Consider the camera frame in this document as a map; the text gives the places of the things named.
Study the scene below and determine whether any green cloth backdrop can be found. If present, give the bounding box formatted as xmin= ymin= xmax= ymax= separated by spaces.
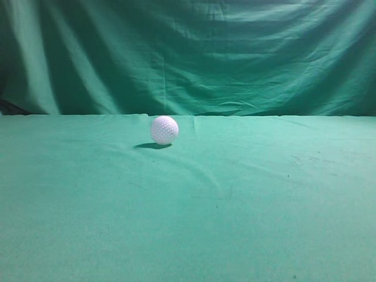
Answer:
xmin=1 ymin=1 xmax=375 ymax=116

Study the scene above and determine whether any white dimpled golf ball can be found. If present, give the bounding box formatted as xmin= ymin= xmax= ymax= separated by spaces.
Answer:
xmin=150 ymin=116 xmax=179 ymax=145

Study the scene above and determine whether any green table cloth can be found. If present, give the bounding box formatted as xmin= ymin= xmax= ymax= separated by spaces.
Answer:
xmin=1 ymin=115 xmax=375 ymax=281

